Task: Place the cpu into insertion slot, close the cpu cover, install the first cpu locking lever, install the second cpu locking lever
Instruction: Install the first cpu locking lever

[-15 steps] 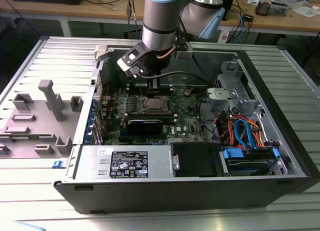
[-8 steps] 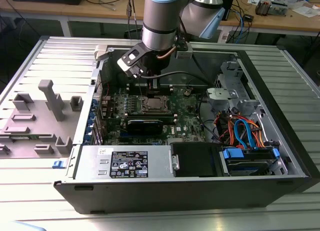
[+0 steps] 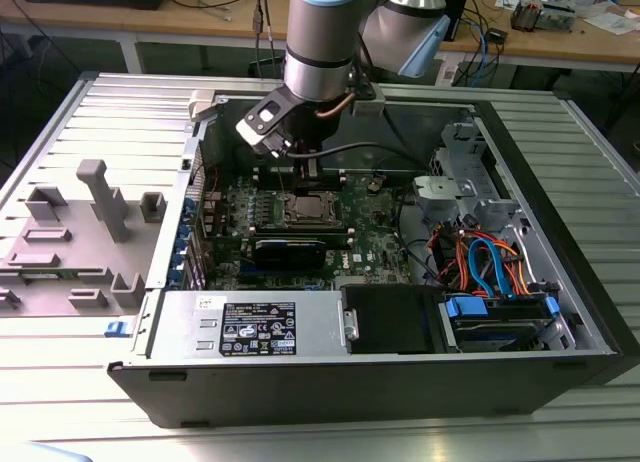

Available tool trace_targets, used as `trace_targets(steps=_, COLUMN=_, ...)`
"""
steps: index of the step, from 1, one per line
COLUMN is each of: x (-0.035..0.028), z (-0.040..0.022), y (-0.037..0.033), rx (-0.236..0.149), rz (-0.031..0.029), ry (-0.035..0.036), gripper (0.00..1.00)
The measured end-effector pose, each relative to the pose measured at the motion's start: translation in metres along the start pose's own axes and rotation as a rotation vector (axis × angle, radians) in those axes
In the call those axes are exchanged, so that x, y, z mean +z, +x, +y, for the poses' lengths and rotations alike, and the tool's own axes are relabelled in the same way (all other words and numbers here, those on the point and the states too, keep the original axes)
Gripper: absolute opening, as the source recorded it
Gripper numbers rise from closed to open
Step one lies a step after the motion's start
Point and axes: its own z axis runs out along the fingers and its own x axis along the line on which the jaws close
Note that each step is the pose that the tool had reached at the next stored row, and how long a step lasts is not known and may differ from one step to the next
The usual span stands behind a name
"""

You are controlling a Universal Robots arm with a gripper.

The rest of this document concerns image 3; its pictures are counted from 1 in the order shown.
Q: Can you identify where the white paper sheet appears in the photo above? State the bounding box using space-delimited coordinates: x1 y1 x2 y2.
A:
583 10 640 36

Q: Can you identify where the blue plastic latch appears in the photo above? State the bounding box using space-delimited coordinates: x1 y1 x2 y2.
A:
103 319 134 340

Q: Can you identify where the black graphics card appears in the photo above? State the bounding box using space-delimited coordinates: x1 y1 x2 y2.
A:
251 236 328 273

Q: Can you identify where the black upright box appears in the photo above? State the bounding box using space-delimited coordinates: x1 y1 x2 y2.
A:
442 0 472 42

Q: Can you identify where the orange wire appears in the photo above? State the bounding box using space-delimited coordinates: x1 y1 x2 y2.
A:
492 234 535 298
429 223 474 289

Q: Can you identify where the silver disk bay cage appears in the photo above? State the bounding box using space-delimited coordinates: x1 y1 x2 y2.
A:
412 120 519 233

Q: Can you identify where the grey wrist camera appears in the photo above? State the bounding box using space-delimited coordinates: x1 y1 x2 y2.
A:
351 95 386 118

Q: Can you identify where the blue wire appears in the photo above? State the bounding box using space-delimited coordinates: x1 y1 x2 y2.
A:
466 234 519 301

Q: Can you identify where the green motherboard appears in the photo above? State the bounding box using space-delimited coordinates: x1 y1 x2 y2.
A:
199 169 419 291

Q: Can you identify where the silver power supply unit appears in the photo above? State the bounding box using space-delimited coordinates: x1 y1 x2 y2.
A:
148 289 346 359

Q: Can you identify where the grey parts rack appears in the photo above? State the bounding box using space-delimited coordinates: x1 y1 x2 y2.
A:
0 159 167 319

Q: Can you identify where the copper heatsink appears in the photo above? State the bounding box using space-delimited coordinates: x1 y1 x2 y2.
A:
509 0 545 33

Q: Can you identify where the black camera cable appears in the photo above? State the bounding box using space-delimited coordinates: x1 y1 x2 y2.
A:
287 140 434 174

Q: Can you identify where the hard disk in blue carrier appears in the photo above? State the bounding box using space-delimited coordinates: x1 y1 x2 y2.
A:
441 293 562 354

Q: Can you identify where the grey electronic component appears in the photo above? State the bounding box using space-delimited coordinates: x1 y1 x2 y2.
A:
541 0 577 33

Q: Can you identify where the black PC case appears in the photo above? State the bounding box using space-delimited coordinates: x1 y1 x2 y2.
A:
107 89 640 431

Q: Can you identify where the CPU socket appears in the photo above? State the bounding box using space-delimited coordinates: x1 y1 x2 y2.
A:
283 190 343 229

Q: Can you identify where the blue network cable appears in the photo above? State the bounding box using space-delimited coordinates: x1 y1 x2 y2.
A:
477 21 497 86

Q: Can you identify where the wooden desk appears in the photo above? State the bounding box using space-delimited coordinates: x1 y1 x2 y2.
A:
0 0 640 76

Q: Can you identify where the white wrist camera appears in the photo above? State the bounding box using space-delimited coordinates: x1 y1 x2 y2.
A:
235 89 294 158

